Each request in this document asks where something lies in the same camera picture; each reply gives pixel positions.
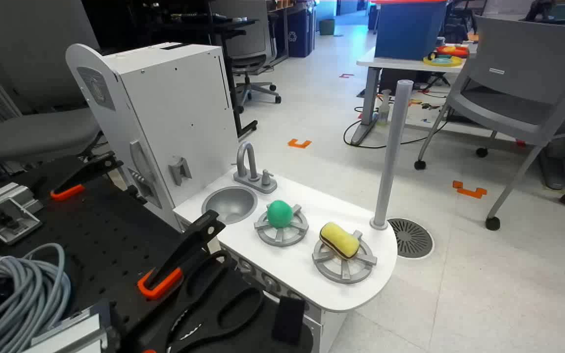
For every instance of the yellow striped plush toy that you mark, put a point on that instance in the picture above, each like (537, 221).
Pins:
(341, 241)

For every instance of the grey plastic wheeled chair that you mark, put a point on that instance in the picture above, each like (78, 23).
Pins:
(519, 80)

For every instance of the white toy kitchen counter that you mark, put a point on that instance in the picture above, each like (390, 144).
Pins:
(295, 268)

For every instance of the green round plush toy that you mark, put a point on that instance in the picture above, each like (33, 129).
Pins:
(280, 213)

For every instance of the grey toy stove burner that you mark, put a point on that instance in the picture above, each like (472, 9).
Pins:
(284, 235)
(346, 268)

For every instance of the blue recycling bin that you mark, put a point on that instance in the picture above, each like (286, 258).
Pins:
(301, 33)

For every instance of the grey side table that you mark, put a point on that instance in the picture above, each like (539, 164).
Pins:
(388, 72)

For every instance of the small black orange-tipped clamp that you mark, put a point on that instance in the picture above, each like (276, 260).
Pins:
(84, 178)

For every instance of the grey toy faucet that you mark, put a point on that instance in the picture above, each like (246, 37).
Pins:
(248, 172)

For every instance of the black swivel office chair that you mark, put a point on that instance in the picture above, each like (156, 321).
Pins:
(256, 72)

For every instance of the grey cabinet door latch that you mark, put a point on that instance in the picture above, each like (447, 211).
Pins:
(180, 172)

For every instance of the large black orange-tipped clamp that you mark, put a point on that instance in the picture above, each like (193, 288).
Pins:
(178, 258)

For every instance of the grey padded office chair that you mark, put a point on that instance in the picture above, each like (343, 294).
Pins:
(35, 131)

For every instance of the round metal floor drain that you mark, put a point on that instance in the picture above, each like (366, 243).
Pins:
(411, 239)

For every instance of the grey toy sink basin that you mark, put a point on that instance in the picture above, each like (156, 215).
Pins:
(231, 203)

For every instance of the blue storage bin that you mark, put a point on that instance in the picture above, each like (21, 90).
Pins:
(411, 31)

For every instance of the grey upright toy pole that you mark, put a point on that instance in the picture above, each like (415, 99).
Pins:
(394, 144)

